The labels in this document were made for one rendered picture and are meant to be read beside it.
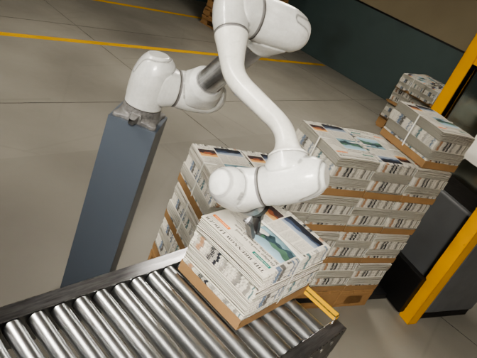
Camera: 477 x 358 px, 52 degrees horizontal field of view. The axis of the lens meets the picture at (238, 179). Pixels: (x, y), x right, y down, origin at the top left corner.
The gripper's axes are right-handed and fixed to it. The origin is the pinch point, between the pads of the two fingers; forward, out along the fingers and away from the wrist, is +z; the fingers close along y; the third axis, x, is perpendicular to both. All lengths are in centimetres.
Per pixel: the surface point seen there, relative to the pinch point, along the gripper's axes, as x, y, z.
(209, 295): 0.5, 32.6, -3.9
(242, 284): 8.4, 21.7, -8.6
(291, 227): 1.1, 1.2, 13.0
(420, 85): -170, -228, 516
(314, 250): 12.6, 1.9, 12.1
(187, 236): -55, 40, 60
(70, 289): -21, 51, -34
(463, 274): 39, -34, 215
